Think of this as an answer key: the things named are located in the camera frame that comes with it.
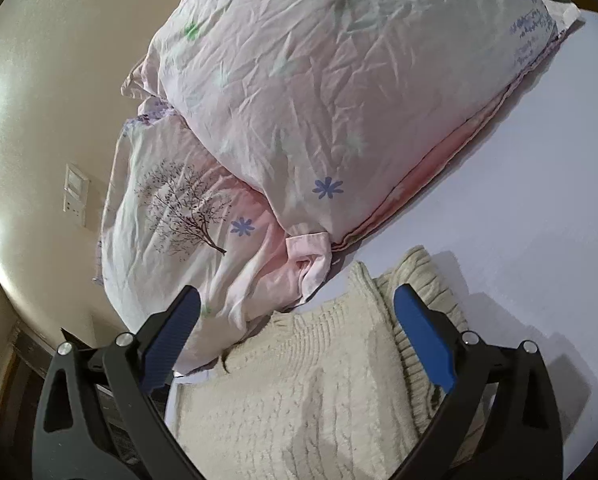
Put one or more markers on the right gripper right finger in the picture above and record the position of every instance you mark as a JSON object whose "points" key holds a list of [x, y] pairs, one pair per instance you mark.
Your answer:
{"points": [[522, 438]]}

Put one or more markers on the lower pink tree-print pillow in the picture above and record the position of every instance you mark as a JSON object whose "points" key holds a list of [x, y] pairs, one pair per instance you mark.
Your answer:
{"points": [[175, 217]]}

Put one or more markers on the beige cable-knit sweater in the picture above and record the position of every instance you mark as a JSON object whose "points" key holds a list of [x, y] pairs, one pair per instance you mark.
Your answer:
{"points": [[336, 392]]}

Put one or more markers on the white wall switch panel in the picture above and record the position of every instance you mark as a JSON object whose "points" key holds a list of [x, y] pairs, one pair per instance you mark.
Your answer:
{"points": [[74, 199]]}

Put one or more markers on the upper pink floral pillow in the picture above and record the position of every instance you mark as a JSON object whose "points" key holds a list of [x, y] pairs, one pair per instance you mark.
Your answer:
{"points": [[340, 111]]}

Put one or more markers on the lavender bed sheet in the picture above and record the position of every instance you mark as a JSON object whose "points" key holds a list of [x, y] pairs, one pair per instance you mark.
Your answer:
{"points": [[512, 224]]}

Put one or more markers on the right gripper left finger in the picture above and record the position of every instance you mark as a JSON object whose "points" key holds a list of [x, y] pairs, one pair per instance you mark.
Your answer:
{"points": [[71, 437]]}

